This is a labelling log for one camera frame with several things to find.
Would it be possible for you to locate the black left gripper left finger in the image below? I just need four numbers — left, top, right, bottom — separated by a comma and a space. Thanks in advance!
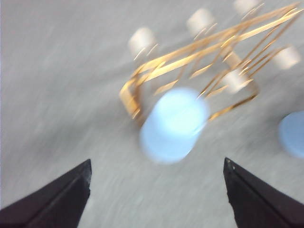
0, 159, 92, 228

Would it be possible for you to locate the blue ribbed plastic cup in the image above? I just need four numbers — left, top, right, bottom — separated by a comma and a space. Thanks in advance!
139, 87, 210, 164

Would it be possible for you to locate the gold wire cup rack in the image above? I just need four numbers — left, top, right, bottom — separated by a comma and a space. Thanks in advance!
120, 0, 303, 122

